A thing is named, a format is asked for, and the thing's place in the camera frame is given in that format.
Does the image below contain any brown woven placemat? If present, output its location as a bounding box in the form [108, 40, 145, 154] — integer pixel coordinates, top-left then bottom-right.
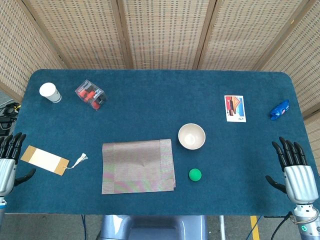
[101, 138, 177, 195]

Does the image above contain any colourful postcard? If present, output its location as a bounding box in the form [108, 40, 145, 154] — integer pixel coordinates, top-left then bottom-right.
[224, 94, 247, 123]

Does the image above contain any white bowl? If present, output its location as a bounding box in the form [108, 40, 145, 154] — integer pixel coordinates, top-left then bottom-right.
[177, 122, 207, 151]

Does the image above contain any blue carpet table cover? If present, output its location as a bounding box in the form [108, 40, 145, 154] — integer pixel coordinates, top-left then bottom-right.
[4, 69, 320, 217]

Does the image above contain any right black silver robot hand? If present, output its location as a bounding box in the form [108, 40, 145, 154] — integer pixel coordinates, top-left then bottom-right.
[265, 136, 316, 205]

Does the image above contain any black cables and power gear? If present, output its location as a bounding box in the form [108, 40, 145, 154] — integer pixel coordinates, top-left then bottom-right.
[0, 101, 22, 137]

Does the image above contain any green foam ball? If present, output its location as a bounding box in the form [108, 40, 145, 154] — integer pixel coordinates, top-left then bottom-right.
[188, 168, 203, 182]

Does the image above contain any tan bookmark with white tassel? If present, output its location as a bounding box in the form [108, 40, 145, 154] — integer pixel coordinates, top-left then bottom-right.
[20, 145, 90, 177]

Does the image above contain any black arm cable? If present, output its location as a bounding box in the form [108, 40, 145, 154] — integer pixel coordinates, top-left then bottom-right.
[271, 211, 295, 240]

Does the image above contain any clear box of red-black parts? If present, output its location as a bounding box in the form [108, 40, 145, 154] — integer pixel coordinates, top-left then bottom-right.
[74, 79, 108, 112]

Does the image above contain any white paper cup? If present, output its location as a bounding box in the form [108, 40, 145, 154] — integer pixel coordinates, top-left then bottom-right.
[39, 82, 63, 104]

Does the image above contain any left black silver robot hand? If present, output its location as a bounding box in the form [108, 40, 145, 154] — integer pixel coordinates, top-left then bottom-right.
[0, 132, 37, 198]

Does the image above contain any woven wooden folding screen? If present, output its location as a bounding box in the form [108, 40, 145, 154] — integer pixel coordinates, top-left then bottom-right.
[0, 0, 320, 173]

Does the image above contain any blue snack packet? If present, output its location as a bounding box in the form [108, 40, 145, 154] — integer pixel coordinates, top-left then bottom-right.
[269, 99, 290, 122]

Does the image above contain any grey-blue robot torso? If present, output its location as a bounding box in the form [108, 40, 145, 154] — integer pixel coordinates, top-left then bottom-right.
[99, 214, 210, 240]

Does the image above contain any white table leg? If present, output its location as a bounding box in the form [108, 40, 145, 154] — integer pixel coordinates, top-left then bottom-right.
[218, 215, 227, 240]

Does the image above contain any blue cable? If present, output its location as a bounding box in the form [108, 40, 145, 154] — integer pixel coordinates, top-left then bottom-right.
[80, 214, 87, 240]
[246, 216, 264, 240]

